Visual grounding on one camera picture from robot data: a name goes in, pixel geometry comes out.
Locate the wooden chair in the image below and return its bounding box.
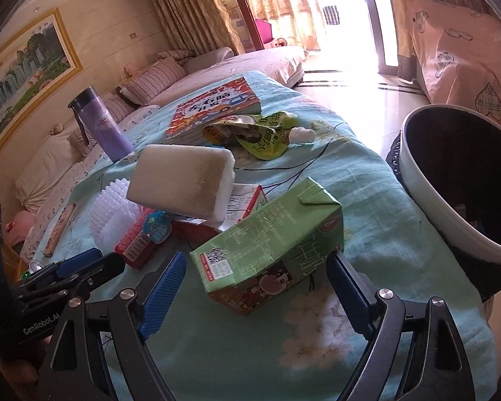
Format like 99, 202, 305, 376
2, 242, 24, 285

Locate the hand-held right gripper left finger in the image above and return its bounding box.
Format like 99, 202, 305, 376
37, 251, 188, 401

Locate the teal floral blanket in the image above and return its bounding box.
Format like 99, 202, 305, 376
21, 70, 498, 401

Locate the white spiky plastic block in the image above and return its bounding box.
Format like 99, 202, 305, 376
89, 177, 139, 255

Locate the flat striped pillow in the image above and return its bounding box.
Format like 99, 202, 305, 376
156, 49, 195, 61

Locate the black bin bag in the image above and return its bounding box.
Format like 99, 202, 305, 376
386, 131, 501, 305

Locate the wooden ruler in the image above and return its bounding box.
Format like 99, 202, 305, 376
43, 203, 76, 257

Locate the framed landscape painting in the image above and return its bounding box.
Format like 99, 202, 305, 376
0, 7, 84, 163

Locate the white foam sponge block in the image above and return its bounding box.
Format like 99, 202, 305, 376
126, 144, 236, 222

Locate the red picture book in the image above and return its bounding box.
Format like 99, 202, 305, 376
165, 75, 262, 140

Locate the red and white carton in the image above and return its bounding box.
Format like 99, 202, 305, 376
171, 183, 269, 243

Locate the green pouch with white cap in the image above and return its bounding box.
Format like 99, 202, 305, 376
234, 111, 316, 160

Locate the blue foil jelly cup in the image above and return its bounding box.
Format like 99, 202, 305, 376
144, 211, 172, 243

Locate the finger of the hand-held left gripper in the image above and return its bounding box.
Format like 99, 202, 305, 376
16, 253, 128, 306
10, 248, 103, 297

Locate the large striped pillow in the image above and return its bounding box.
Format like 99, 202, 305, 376
123, 57, 187, 105

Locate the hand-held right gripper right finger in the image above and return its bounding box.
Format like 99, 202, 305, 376
326, 251, 477, 401

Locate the red snack box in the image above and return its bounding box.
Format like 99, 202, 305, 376
115, 217, 173, 270

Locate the green milk carton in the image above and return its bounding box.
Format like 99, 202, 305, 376
190, 176, 344, 316

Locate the purple thermos bottle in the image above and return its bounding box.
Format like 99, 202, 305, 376
68, 86, 133, 163

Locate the sheer patterned curtain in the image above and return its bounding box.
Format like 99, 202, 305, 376
248, 0, 331, 51

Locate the white round bin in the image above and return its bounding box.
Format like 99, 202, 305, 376
401, 104, 501, 260

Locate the armchair under pink heart cloth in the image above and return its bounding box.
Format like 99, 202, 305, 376
407, 0, 501, 128

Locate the white pillow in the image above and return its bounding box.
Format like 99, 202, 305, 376
16, 135, 85, 212

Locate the yellow snack wrapper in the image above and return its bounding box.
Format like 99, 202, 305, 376
203, 115, 260, 147

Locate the pink bag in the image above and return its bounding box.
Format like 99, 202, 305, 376
255, 19, 273, 45

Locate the beige sofa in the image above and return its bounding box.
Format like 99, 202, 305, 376
14, 46, 307, 235

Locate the pink plush cushion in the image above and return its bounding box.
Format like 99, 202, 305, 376
4, 211, 37, 246

